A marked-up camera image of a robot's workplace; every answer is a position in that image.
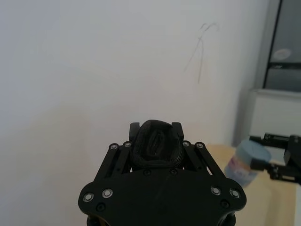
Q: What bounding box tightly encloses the black ribbed plastic cap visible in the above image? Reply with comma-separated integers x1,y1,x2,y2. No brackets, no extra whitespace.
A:
131,119,184,169

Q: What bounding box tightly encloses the dark framed glass door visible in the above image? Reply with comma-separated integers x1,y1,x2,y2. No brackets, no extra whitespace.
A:
261,0,301,90

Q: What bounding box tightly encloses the white bottle with blue lid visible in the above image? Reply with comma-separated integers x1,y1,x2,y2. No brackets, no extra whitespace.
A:
224,138,272,189

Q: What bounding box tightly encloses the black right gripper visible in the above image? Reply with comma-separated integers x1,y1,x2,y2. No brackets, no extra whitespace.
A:
248,132,301,186

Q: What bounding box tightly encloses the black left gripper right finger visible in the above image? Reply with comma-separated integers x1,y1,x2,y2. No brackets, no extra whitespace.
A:
171,121,228,179

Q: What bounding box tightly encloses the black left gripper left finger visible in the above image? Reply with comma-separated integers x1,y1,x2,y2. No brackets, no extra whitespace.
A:
95,121,142,182

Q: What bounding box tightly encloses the white cabinet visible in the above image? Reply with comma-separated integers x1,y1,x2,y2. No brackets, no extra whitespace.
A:
248,87,301,142

